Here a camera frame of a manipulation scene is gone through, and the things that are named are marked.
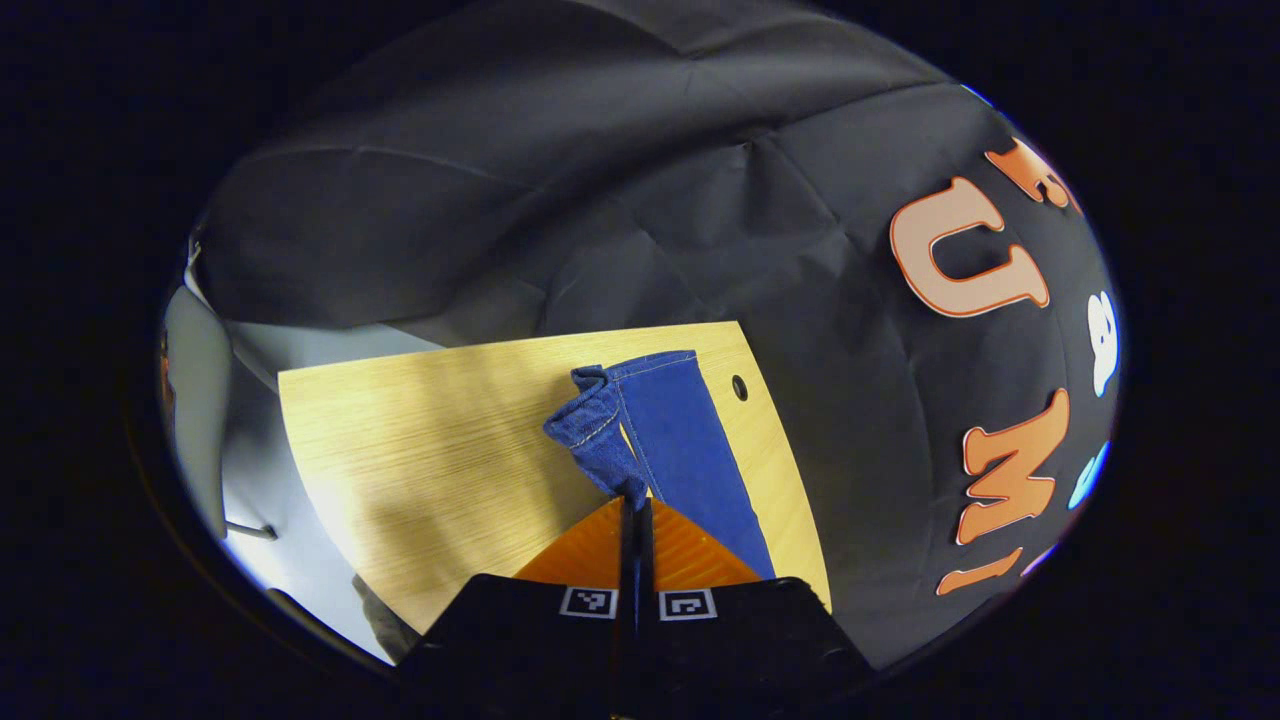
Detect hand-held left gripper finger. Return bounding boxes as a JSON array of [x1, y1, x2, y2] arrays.
[[638, 495, 873, 719], [396, 495, 635, 719]]

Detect black backdrop cloth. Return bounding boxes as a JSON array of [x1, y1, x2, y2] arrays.
[[195, 0, 1121, 671]]

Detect blue jeans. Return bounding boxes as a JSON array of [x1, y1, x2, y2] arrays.
[[543, 350, 779, 583]]

